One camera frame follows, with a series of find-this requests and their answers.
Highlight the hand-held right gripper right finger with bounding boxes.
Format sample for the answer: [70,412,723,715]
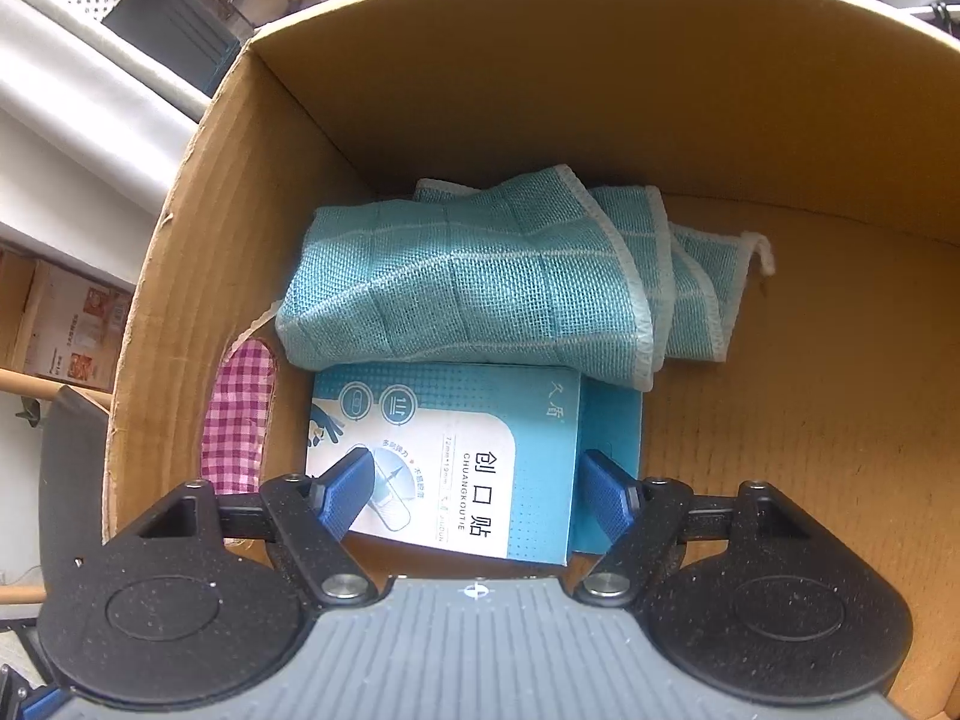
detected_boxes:
[574,448,816,610]

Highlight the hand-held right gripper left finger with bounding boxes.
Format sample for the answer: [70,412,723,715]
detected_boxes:
[101,446,380,610]

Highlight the blue bandage box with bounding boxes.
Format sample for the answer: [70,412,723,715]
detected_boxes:
[304,361,646,568]

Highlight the teal checked dish cloth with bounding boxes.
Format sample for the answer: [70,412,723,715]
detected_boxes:
[274,169,777,392]

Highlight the brown cardboard box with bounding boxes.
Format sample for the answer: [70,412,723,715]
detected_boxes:
[101,0,960,720]

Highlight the pink checkered cloth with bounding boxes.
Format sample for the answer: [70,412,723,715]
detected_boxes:
[202,337,275,497]

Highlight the wooden rod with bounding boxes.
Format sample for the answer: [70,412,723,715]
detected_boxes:
[0,367,62,400]

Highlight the white curtain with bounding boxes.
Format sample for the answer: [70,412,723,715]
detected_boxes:
[0,0,220,286]

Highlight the dark grey cabinet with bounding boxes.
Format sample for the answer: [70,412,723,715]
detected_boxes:
[101,0,245,96]

